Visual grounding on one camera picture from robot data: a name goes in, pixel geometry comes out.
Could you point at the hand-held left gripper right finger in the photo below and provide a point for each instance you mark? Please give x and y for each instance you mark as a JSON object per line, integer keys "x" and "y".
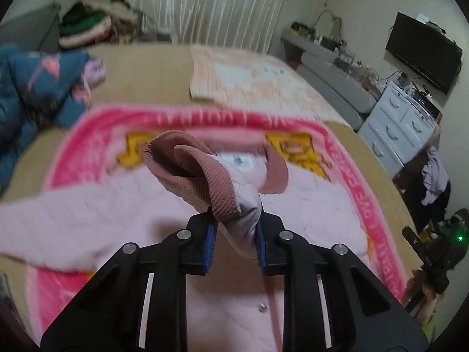
{"x": 261, "y": 251}

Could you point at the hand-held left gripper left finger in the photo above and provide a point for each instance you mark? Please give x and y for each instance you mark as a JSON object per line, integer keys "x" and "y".
{"x": 208, "y": 244}

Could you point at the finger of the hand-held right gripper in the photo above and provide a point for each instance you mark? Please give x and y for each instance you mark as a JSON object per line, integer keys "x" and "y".
{"x": 412, "y": 239}

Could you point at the pink quilted jacket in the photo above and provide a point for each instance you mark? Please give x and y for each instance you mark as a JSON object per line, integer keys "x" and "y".
{"x": 110, "y": 220}

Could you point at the dark clothes pile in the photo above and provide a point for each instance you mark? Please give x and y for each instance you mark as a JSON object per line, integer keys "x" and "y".
{"x": 412, "y": 201}

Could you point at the pile of folded clothes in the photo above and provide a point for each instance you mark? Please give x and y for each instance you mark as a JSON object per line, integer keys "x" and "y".
{"x": 95, "y": 25}

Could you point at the person's right hand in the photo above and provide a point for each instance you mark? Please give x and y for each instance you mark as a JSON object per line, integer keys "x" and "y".
{"x": 425, "y": 306}

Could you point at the pink printed blanket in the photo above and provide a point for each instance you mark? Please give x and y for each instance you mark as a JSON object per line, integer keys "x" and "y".
{"x": 366, "y": 198}

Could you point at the purple cloth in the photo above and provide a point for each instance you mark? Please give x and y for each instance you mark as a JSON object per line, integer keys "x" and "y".
{"x": 434, "y": 176}

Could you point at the white drawer cabinet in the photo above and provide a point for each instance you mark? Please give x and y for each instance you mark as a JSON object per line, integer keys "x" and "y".
{"x": 395, "y": 117}

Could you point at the clutter of small electronics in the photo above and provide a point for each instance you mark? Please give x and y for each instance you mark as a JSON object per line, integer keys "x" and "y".
{"x": 329, "y": 42}
{"x": 421, "y": 95}

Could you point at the peach patterned towel blanket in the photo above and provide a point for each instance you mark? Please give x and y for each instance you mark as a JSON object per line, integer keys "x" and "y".
{"x": 256, "y": 80}

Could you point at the blue patterned quilt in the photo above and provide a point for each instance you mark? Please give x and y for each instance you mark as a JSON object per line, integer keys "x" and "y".
{"x": 29, "y": 91}

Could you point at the white striped curtain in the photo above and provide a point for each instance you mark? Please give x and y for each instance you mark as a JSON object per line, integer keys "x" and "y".
{"x": 220, "y": 7}

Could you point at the dark grey headboard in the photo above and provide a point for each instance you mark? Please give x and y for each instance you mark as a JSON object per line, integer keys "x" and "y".
{"x": 33, "y": 29}

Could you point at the black wall television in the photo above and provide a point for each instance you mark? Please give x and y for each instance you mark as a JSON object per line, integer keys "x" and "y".
{"x": 421, "y": 55}

